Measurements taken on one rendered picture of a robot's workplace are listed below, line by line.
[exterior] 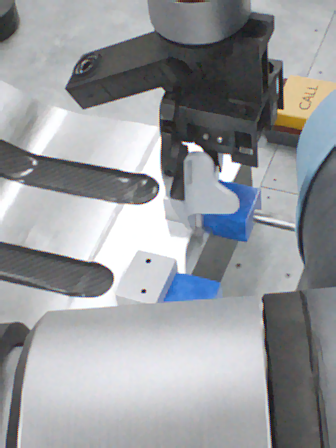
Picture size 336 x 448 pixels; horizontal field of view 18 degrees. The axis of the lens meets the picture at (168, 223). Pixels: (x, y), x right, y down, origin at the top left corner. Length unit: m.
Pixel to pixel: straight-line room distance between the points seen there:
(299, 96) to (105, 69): 0.33
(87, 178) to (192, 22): 0.30
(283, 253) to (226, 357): 0.86
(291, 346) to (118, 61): 0.68
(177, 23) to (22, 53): 0.54
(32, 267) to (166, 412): 0.79
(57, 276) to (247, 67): 0.27
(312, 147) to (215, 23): 0.41
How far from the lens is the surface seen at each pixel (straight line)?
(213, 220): 0.92
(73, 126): 1.05
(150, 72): 0.81
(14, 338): 0.19
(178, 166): 0.84
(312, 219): 0.33
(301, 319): 0.17
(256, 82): 0.79
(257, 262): 1.02
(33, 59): 1.26
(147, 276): 0.87
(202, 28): 0.75
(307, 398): 0.16
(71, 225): 0.96
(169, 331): 0.17
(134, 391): 0.16
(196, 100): 0.81
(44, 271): 0.94
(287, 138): 1.10
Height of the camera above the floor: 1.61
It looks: 50 degrees down
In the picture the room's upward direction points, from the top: 9 degrees counter-clockwise
